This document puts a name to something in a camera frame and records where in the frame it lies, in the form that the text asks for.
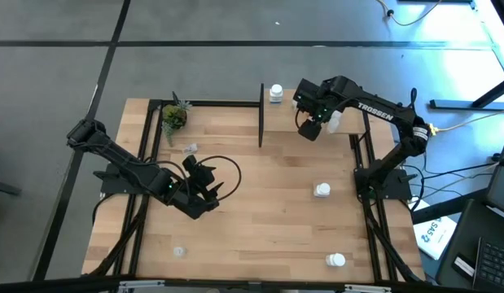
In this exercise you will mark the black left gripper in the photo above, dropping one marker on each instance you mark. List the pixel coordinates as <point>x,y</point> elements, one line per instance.
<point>194,191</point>

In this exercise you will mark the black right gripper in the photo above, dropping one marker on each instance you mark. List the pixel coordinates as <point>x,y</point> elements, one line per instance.
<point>312,101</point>

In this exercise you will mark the white Melatonin supplement bottle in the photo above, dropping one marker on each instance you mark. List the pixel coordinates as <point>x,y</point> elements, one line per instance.
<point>335,259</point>
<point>276,93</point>
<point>322,189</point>

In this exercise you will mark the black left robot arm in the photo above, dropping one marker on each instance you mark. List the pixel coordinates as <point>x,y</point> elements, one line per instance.
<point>125,167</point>

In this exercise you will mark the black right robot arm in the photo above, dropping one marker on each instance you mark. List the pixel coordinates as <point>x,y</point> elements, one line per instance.
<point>382,114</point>

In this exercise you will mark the wooden shelf with black posts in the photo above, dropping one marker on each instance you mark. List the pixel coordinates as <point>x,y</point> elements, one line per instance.
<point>284,122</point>

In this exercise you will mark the potted green succulent plant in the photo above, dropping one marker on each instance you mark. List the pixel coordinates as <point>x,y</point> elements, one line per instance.
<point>174,117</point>

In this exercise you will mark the black desk foot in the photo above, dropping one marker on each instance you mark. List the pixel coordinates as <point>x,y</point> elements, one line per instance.
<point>459,104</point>

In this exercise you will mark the black desk leg bar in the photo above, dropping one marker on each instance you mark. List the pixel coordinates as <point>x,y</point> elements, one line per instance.
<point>439,209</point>

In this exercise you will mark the white printed paper sheet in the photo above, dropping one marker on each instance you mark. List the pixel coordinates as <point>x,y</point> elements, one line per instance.
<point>435,236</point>

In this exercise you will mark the dark grey side desk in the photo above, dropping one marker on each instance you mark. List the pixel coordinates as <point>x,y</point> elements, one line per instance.
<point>467,228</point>

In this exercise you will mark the dark laptop screen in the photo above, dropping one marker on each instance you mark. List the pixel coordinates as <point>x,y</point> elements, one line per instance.
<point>502,187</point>

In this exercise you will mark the black chair foot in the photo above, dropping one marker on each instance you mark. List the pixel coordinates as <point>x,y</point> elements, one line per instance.
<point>3,188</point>

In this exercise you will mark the black device with white label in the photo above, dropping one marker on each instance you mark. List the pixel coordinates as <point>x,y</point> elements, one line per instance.
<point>463,265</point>

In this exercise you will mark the black laptop keyboard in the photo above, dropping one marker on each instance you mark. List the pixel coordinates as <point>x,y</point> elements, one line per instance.
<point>496,264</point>

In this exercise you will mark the black aluminium table frame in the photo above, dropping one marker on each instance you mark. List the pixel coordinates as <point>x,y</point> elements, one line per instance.
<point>202,103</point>

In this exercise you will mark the silver metal bracket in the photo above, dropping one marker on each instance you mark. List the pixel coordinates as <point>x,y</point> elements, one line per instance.
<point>139,285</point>
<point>365,289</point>

